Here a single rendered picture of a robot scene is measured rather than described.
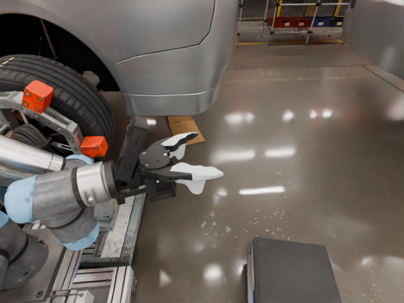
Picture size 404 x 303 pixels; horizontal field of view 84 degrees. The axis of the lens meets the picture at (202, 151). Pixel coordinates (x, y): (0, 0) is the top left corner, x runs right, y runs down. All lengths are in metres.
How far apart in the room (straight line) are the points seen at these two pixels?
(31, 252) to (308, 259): 1.20
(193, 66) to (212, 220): 1.11
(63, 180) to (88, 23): 0.99
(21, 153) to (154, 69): 0.89
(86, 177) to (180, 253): 1.31
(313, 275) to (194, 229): 0.81
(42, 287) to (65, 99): 0.69
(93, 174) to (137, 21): 0.94
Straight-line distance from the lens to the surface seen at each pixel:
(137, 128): 0.37
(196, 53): 1.26
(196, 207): 1.84
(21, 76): 1.16
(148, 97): 1.39
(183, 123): 2.64
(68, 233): 0.51
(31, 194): 0.45
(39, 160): 0.57
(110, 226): 1.70
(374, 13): 2.59
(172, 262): 1.66
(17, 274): 0.88
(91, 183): 0.42
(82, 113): 1.13
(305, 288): 1.34
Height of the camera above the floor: 1.54
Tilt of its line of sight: 42 degrees down
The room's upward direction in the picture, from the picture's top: straight up
